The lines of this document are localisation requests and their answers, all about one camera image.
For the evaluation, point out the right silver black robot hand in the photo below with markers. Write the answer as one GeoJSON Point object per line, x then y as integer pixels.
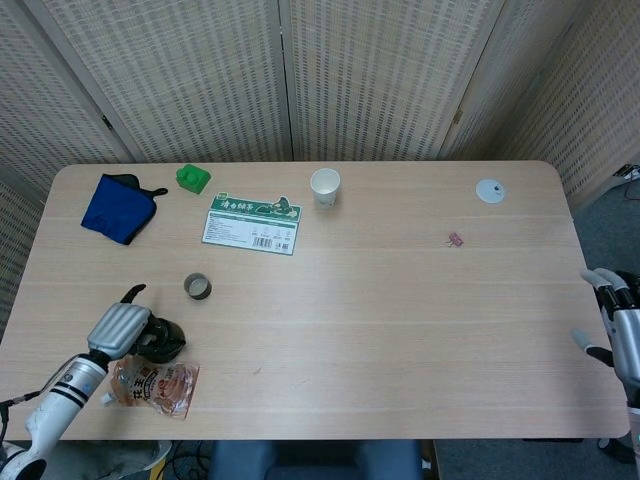
{"type": "Point", "coordinates": [627, 340]}

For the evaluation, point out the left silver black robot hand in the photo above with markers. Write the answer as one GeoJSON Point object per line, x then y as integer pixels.
{"type": "Point", "coordinates": [117, 325]}

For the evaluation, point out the black teapot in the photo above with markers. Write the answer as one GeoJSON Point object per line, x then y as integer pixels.
{"type": "Point", "coordinates": [170, 345]}

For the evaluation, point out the orange snack spout pouch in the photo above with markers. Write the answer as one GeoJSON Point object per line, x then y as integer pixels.
{"type": "Point", "coordinates": [160, 387]}

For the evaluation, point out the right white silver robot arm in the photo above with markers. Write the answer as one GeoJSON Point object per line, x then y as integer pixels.
{"type": "Point", "coordinates": [635, 415]}

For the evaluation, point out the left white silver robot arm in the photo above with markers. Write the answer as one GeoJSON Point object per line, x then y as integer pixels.
{"type": "Point", "coordinates": [55, 400]}

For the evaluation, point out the white paper cup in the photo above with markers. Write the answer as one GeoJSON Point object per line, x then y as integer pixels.
{"type": "Point", "coordinates": [325, 192]}

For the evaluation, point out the blue black cloth pouch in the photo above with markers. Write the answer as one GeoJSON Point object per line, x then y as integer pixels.
{"type": "Point", "coordinates": [115, 210]}

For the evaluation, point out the green toy brick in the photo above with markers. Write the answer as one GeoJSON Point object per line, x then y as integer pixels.
{"type": "Point", "coordinates": [192, 180]}

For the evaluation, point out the green white label card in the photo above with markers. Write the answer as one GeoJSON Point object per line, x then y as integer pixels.
{"type": "Point", "coordinates": [250, 225]}

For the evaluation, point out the pink binder clip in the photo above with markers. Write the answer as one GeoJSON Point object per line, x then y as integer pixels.
{"type": "Point", "coordinates": [455, 239]}

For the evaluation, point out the white round disc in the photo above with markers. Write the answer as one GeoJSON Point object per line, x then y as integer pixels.
{"type": "Point", "coordinates": [490, 191]}

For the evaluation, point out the blue seat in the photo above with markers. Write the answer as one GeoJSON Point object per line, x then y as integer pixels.
{"type": "Point", "coordinates": [310, 460]}

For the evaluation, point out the woven folding screen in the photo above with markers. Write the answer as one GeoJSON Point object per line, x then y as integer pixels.
{"type": "Point", "coordinates": [200, 75]}

